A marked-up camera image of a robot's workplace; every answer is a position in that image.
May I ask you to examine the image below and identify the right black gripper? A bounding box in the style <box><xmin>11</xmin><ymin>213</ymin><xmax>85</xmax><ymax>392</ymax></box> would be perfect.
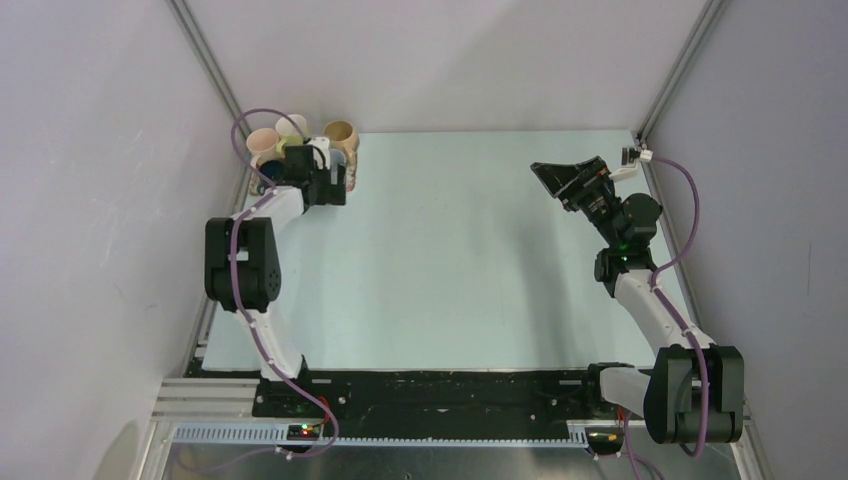
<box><xmin>531</xmin><ymin>156</ymin><xmax>621</xmax><ymax>248</ymax></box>

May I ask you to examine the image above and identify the grey mug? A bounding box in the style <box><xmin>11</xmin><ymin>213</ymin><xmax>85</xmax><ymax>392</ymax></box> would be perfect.
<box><xmin>329</xmin><ymin>148</ymin><xmax>347</xmax><ymax>169</ymax></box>

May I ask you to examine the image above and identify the blue ceramic mug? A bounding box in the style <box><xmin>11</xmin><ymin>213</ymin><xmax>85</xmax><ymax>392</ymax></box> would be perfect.
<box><xmin>255</xmin><ymin>159</ymin><xmax>285</xmax><ymax>196</ymax></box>

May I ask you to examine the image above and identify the beige ceramic mug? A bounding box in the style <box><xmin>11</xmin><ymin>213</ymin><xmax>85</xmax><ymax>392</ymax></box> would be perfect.
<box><xmin>323</xmin><ymin>120</ymin><xmax>360</xmax><ymax>193</ymax></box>

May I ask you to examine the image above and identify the yellow ceramic mug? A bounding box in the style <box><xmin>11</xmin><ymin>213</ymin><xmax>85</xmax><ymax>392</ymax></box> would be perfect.
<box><xmin>275</xmin><ymin>114</ymin><xmax>309</xmax><ymax>158</ymax></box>

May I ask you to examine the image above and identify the pink ceramic mug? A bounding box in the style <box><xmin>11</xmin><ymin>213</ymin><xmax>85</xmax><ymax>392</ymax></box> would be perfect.
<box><xmin>245</xmin><ymin>128</ymin><xmax>282</xmax><ymax>168</ymax></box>

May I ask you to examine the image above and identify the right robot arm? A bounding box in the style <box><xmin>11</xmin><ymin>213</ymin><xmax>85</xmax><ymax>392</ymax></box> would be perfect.
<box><xmin>531</xmin><ymin>157</ymin><xmax>744</xmax><ymax>456</ymax></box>

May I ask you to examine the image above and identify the floral placemat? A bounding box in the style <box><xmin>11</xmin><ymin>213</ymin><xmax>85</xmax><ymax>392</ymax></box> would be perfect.
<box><xmin>248</xmin><ymin>158</ymin><xmax>360</xmax><ymax>199</ymax></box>

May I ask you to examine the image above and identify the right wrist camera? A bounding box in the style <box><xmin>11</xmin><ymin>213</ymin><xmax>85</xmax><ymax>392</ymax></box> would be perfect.
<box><xmin>609</xmin><ymin>146</ymin><xmax>653</xmax><ymax>182</ymax></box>

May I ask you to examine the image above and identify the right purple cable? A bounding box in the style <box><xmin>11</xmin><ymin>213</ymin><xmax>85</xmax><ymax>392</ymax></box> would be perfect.
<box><xmin>649</xmin><ymin>156</ymin><xmax>711</xmax><ymax>459</ymax></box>

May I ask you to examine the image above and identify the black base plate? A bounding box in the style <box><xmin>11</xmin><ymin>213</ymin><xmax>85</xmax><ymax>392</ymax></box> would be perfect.
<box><xmin>252</xmin><ymin>364</ymin><xmax>623</xmax><ymax>439</ymax></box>

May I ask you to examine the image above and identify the grey cable duct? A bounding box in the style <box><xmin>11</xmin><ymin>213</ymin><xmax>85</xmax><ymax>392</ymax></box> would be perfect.
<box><xmin>171</xmin><ymin>422</ymin><xmax>588</xmax><ymax>448</ymax></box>

